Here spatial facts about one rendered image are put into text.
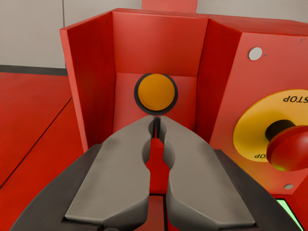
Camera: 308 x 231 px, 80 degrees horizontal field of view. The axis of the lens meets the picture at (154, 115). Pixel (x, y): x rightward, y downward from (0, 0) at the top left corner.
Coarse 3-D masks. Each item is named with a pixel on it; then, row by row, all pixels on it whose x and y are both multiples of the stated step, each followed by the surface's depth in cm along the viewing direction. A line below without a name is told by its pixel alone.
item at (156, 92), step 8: (144, 80) 19; (152, 80) 19; (160, 80) 19; (168, 80) 19; (144, 88) 19; (152, 88) 19; (160, 88) 19; (168, 88) 19; (144, 96) 19; (152, 96) 19; (160, 96) 19; (168, 96) 19; (144, 104) 19; (152, 104) 19; (160, 104) 19; (168, 104) 19
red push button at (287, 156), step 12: (288, 120) 14; (276, 132) 14; (288, 132) 12; (300, 132) 12; (276, 144) 12; (288, 144) 12; (300, 144) 12; (276, 156) 13; (288, 156) 12; (300, 156) 12; (276, 168) 14; (288, 168) 13; (300, 168) 13
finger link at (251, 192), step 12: (228, 156) 9; (228, 168) 8; (240, 168) 8; (240, 180) 8; (252, 180) 8; (240, 192) 7; (252, 192) 7; (264, 192) 7; (252, 204) 7; (264, 204) 7; (276, 204) 7; (264, 216) 6; (276, 216) 6; (288, 216) 6; (228, 228) 6; (240, 228) 6; (252, 228) 6; (264, 228) 6; (276, 228) 6; (288, 228) 6; (300, 228) 6
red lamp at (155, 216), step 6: (150, 198) 18; (156, 198) 18; (162, 198) 18; (150, 204) 18; (156, 204) 18; (162, 204) 18; (150, 210) 17; (156, 210) 17; (162, 210) 17; (150, 216) 17; (156, 216) 17; (162, 216) 17; (150, 222) 16; (156, 222) 16; (162, 222) 16; (138, 228) 16; (144, 228) 16; (150, 228) 16; (156, 228) 16; (162, 228) 16
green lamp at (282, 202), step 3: (279, 201) 19; (282, 201) 19; (282, 204) 18; (285, 204) 18; (285, 207) 18; (288, 210) 18; (288, 213) 18; (291, 213) 18; (291, 216) 17; (294, 219) 17; (297, 222) 17
